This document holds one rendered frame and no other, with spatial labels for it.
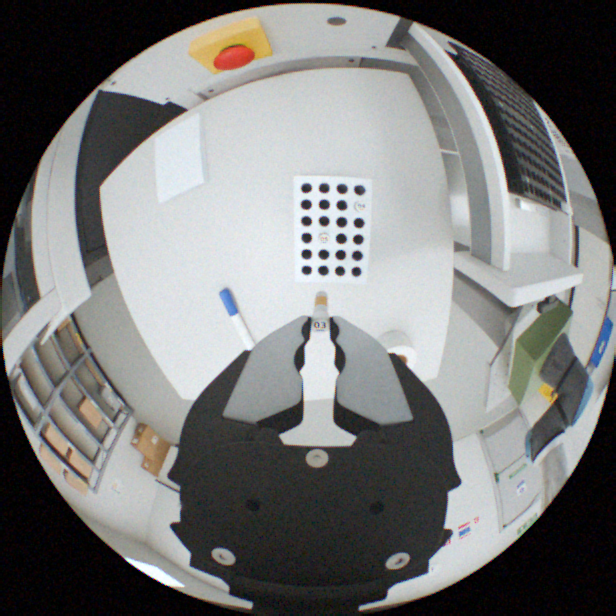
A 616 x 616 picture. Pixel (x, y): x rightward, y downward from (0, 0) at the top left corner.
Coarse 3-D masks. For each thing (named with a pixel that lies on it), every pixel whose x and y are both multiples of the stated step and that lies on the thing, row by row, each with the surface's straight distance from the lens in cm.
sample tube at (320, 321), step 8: (320, 296) 16; (320, 304) 15; (328, 304) 16; (320, 312) 14; (328, 312) 15; (312, 320) 14; (320, 320) 14; (328, 320) 14; (312, 328) 14; (320, 328) 14; (328, 328) 14
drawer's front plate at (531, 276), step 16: (464, 256) 25; (512, 256) 31; (528, 256) 34; (544, 256) 40; (464, 272) 25; (480, 272) 22; (496, 272) 22; (512, 272) 23; (528, 272) 25; (544, 272) 28; (560, 272) 33; (576, 272) 40; (496, 288) 21; (512, 288) 19; (528, 288) 21; (544, 288) 25; (560, 288) 30; (512, 304) 20
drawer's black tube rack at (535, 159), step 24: (456, 48) 33; (480, 72) 31; (480, 96) 31; (504, 96) 32; (528, 96) 45; (504, 120) 27; (528, 120) 35; (504, 144) 29; (528, 144) 30; (552, 144) 42; (504, 168) 27; (528, 168) 27; (552, 168) 37; (552, 192) 33
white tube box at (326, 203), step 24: (312, 192) 24; (336, 192) 24; (360, 192) 27; (312, 216) 24; (336, 216) 24; (360, 216) 24; (312, 240) 24; (336, 240) 26; (360, 240) 26; (312, 264) 24; (336, 264) 24; (360, 264) 25
